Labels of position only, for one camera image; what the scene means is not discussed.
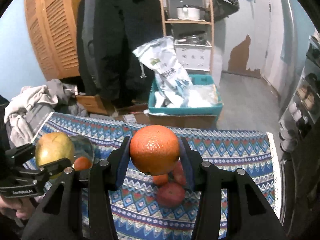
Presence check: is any red apple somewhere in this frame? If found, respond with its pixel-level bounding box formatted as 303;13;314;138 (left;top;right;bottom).
156;182;185;208
172;161;187;186

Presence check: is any large front orange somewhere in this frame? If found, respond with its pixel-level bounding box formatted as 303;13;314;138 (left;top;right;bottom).
73;157;92;171

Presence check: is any small top tangerine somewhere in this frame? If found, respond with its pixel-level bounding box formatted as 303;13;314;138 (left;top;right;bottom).
152;174;169;186

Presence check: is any yellow pear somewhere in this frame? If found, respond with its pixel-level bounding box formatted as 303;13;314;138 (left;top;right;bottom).
35;132;75;167

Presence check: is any person left hand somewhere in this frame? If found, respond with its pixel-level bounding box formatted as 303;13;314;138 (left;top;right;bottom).
1;196;35;220

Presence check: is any dark glass bowl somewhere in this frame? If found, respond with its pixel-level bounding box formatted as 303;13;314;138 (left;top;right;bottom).
69;135;95;164

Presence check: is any patterned blue tablecloth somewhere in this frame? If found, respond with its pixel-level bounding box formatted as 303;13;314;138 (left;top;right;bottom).
23;113;286;239

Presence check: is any brown cardboard box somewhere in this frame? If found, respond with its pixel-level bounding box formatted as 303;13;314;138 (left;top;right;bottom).
113;105;218;129

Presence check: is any wooden drawer box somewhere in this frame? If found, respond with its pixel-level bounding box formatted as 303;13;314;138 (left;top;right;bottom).
75;95;108;115

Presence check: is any clear plastic bag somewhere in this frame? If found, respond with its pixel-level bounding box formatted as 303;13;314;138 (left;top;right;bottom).
185;84;222;108

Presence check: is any pile of grey clothes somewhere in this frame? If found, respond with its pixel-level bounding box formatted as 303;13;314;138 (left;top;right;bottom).
3;79;88;148

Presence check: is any white rice bag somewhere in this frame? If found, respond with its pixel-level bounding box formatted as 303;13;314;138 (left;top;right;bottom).
133;36;193;107

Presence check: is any teal cardboard box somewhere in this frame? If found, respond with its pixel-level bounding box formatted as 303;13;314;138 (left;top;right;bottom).
148;74;223;116

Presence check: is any white storage basket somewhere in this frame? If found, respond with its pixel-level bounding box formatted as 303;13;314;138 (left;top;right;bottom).
174;40;212;72

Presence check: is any shoe rack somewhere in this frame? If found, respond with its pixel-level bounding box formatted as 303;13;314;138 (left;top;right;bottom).
279;32;319;153

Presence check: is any wooden shelf rack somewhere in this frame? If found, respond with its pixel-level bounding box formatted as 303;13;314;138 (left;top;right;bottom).
160;0;214;74

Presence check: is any black hanging coat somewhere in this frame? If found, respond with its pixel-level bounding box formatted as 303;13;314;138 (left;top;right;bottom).
76;0;163;108

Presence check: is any wooden louvered wardrobe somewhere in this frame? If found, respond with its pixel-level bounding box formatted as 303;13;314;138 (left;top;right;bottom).
24;0;80;80

